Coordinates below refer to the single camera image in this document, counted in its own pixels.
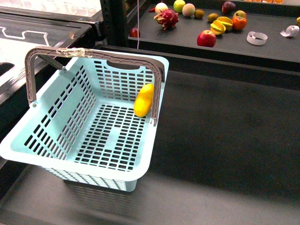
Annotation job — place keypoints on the brown kiwi right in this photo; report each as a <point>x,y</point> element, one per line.
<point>212,17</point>

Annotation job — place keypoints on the black metal rack post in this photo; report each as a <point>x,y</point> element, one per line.
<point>115,22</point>

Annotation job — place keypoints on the dark purple fruit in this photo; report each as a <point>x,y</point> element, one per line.
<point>228,7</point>

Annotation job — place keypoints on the yellow starfruit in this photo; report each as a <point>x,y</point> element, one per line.
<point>298,21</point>
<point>226,21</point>
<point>217,28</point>

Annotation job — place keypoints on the red green mango fruit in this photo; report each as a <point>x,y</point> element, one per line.
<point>240,13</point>

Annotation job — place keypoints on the orange persimmon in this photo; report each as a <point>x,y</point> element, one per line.
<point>239,23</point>

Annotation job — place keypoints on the pink dragon fruit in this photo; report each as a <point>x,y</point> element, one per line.
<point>167,19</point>

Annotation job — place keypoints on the white round fruit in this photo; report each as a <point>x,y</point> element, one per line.
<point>159,8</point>

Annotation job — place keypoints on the black display tray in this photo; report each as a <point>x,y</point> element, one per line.
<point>257,33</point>

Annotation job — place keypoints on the brown kiwi left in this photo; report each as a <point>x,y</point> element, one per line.
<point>199,14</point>

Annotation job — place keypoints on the small dark red plum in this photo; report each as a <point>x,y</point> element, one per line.
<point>134,32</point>

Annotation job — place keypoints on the yellow starfruit front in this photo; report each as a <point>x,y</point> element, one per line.
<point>217,28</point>

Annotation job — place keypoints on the brown kiwi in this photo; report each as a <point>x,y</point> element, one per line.
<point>199,14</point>
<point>212,17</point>

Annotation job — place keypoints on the yellow starfruit behind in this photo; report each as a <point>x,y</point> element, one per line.
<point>226,21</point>

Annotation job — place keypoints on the yellow mango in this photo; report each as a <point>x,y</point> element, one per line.
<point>143,101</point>

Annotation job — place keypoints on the yellow starfruit far right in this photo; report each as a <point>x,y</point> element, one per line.
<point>298,21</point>

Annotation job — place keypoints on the red apple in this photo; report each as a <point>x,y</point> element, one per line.
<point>206,38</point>

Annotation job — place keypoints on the green apple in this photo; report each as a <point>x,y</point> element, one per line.
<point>178,6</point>

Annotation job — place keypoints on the light blue plastic basket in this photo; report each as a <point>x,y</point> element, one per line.
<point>81,124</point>

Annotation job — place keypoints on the tan round melon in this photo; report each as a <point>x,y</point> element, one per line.
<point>188,10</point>

